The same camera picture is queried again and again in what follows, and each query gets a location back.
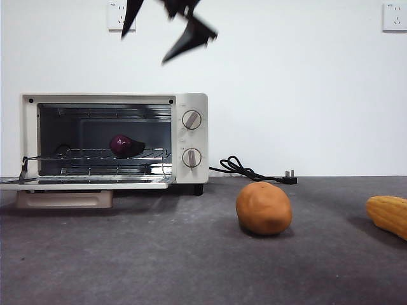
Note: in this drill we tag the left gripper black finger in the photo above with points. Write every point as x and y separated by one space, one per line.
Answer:
132 16
190 36

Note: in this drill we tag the purple eggplant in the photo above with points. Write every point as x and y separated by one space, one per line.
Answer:
122 146

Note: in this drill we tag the beige oven knob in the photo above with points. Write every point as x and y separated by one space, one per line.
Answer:
192 120
192 158

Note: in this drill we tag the white Toshiba toaster oven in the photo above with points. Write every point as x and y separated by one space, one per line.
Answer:
203 143

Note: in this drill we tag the brown potato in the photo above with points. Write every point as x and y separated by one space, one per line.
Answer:
263 209

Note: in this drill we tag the yellow corn cob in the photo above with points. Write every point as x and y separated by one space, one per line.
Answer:
388 213

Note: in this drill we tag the white wall socket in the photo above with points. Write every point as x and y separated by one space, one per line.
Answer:
114 19
395 17

